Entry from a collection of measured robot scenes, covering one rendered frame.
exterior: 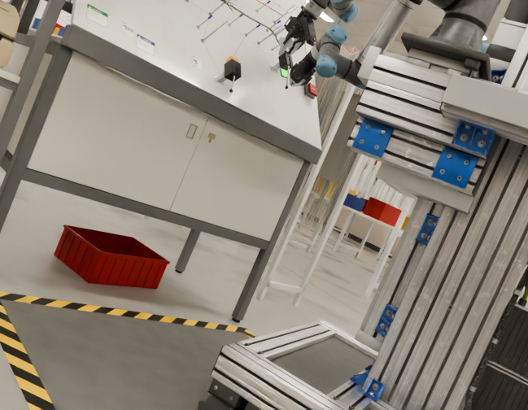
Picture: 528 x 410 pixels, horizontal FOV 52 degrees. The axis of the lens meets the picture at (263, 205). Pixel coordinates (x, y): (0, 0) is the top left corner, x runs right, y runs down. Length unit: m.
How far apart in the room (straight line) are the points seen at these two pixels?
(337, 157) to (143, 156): 1.68
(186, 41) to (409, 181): 0.99
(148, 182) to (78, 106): 0.38
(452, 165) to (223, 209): 1.07
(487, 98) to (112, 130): 1.19
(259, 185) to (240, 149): 0.20
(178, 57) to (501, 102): 1.14
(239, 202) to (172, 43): 0.70
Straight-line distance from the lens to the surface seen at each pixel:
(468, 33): 1.53
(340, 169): 3.36
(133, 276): 2.40
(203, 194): 2.16
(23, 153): 1.86
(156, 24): 2.04
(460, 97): 1.34
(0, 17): 1.82
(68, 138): 1.89
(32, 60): 1.77
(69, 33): 1.81
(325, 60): 2.00
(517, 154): 1.62
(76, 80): 1.87
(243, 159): 2.22
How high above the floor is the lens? 0.70
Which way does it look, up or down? 4 degrees down
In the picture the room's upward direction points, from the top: 23 degrees clockwise
